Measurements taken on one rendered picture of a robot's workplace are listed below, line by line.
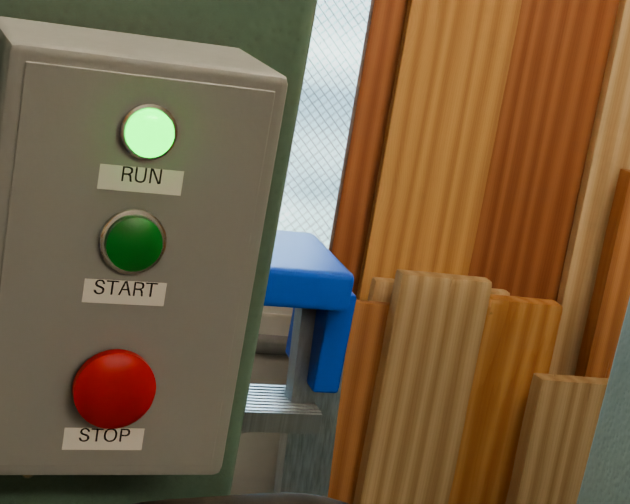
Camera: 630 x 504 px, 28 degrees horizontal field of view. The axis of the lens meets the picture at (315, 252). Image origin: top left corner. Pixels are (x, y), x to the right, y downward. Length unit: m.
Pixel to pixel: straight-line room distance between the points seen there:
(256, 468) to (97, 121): 1.82
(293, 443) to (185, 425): 0.98
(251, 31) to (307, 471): 1.01
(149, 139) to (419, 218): 1.53
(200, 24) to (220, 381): 0.14
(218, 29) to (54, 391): 0.15
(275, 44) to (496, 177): 1.53
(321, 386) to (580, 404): 0.65
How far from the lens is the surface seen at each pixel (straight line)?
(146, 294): 0.46
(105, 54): 0.44
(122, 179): 0.44
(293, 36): 0.51
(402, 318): 1.85
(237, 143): 0.45
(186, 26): 0.50
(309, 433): 1.43
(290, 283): 1.34
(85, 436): 0.48
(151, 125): 0.43
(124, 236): 0.44
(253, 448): 2.21
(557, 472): 2.00
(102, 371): 0.45
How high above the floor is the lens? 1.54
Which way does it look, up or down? 16 degrees down
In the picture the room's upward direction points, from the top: 11 degrees clockwise
